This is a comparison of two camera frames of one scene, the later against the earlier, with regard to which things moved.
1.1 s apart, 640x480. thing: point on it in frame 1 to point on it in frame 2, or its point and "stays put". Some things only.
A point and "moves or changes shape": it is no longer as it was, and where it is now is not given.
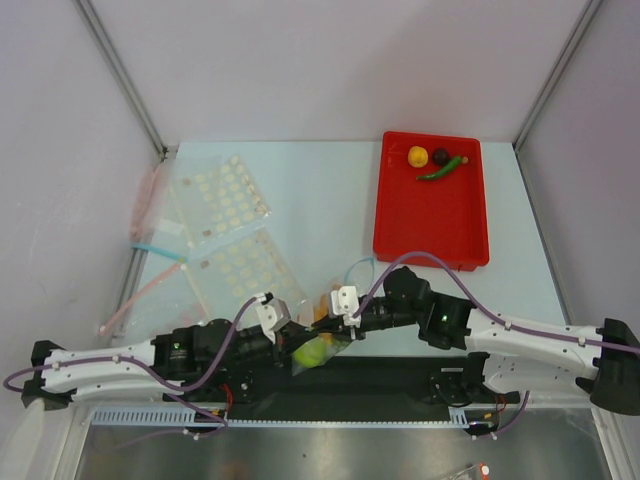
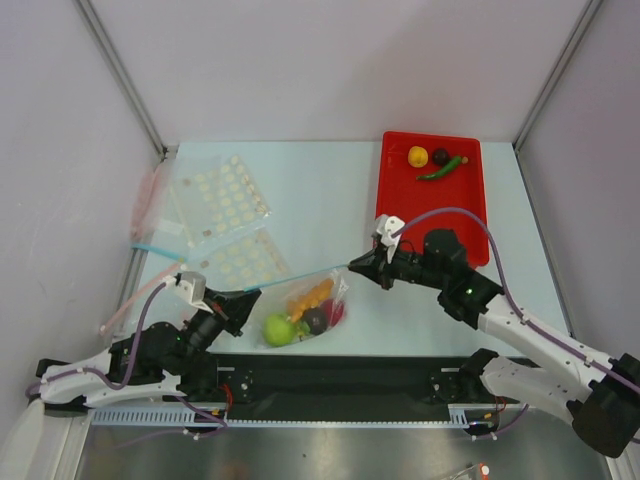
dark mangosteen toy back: (440, 156) stays put
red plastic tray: (429, 199) stays put
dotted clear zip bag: (234, 259) stays put
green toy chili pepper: (446, 169) stays put
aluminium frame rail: (471, 407) stays put
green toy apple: (310, 354) moves or changes shape
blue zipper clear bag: (319, 347) to (301, 309)
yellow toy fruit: (417, 156) stays put
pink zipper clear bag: (156, 251) stays put
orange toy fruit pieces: (320, 311) to (318, 294)
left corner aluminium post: (124, 74) stays put
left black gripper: (288, 339) to (232, 306)
